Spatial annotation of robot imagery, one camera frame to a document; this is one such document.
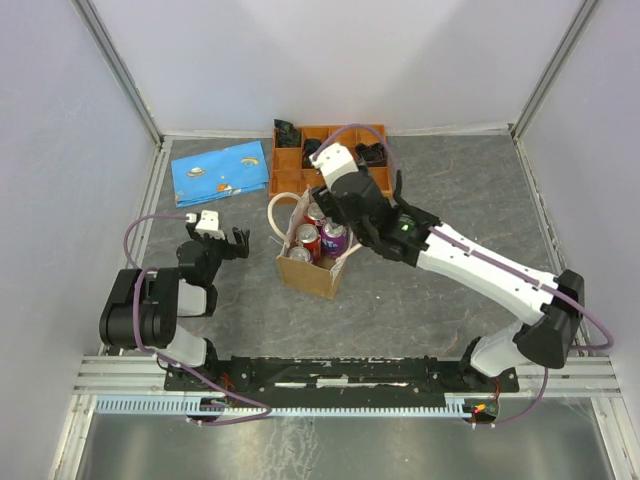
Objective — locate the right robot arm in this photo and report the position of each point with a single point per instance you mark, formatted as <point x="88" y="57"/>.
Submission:
<point x="548" y="308"/>

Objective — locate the blue space-print cloth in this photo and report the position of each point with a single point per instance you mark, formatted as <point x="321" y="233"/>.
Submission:
<point x="217" y="174"/>

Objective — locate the purple soda can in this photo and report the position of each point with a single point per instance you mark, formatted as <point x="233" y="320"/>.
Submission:
<point x="334" y="239"/>

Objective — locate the burlap canvas tote bag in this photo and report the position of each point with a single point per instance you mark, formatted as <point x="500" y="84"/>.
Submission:
<point x="321" y="277"/>

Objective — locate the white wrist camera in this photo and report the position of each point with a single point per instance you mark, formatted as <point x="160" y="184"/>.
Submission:
<point x="207" y="223"/>
<point x="334" y="162"/>

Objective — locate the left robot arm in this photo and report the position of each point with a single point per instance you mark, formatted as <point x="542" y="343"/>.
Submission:
<point x="143" y="310"/>

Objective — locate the red soda can back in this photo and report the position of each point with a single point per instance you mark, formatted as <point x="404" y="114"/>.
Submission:
<point x="313" y="215"/>

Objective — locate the red soda can middle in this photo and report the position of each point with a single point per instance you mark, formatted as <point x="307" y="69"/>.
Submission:
<point x="308" y="236"/>

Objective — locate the dark rolled sock middle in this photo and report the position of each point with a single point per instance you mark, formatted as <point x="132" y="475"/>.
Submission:
<point x="310" y="146"/>

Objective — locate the wooden compartment tray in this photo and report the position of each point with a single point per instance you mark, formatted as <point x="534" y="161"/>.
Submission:
<point x="291" y="172"/>

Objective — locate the aluminium front rail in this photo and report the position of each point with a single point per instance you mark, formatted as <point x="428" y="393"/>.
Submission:
<point x="583" y="377"/>

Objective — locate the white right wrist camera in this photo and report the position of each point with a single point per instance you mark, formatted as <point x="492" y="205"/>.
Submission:
<point x="334" y="162"/>

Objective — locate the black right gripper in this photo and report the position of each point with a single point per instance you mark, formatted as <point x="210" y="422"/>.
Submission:
<point x="329" y="205"/>

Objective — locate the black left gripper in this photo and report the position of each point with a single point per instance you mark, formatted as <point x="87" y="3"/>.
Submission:
<point x="238" y="250"/>

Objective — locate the right aluminium corner post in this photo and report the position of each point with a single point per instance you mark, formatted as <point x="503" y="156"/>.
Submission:
<point x="576" y="28"/>

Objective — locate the left aluminium corner post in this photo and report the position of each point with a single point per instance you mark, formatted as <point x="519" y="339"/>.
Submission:
<point x="90" y="16"/>

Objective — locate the dark rolled sock right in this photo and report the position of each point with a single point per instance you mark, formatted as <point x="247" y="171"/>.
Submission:
<point x="373" y="155"/>

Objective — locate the light blue cable duct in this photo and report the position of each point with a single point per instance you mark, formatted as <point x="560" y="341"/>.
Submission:
<point x="206" y="406"/>

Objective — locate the aluminium corner post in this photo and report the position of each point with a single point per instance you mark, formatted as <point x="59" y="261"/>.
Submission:
<point x="90" y="16"/>
<point x="576" y="28"/>

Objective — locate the dark rolled sock back-left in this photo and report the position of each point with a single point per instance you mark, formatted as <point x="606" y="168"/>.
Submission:
<point x="287" y="135"/>

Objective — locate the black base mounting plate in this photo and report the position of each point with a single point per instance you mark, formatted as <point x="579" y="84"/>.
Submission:
<point x="344" y="382"/>

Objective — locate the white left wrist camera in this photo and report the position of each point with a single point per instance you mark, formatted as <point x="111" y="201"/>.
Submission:
<point x="207" y="223"/>

